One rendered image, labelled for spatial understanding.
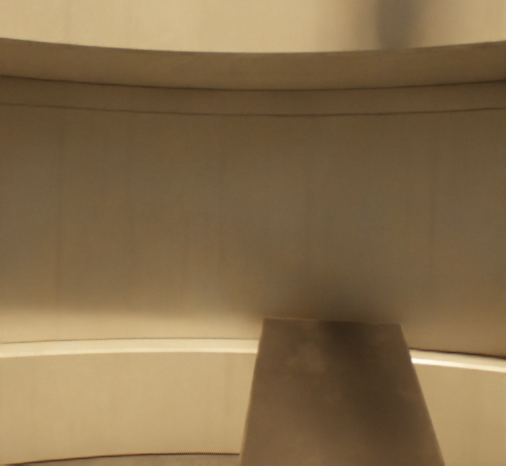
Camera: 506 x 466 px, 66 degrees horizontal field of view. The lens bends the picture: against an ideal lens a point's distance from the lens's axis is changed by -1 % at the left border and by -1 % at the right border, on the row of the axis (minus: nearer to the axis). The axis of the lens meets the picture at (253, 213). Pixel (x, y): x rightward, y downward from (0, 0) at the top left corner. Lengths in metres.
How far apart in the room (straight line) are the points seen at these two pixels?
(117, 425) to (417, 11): 0.50
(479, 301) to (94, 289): 0.42
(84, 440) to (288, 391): 0.23
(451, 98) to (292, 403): 0.35
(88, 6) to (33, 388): 0.38
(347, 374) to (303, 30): 0.32
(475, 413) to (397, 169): 0.26
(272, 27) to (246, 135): 0.13
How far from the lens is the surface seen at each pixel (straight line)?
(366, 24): 0.41
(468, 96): 0.50
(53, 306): 0.50
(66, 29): 0.42
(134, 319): 0.49
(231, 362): 0.45
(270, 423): 0.36
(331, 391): 0.39
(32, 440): 0.52
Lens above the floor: 0.26
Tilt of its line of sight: 1 degrees up
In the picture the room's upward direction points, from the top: 1 degrees clockwise
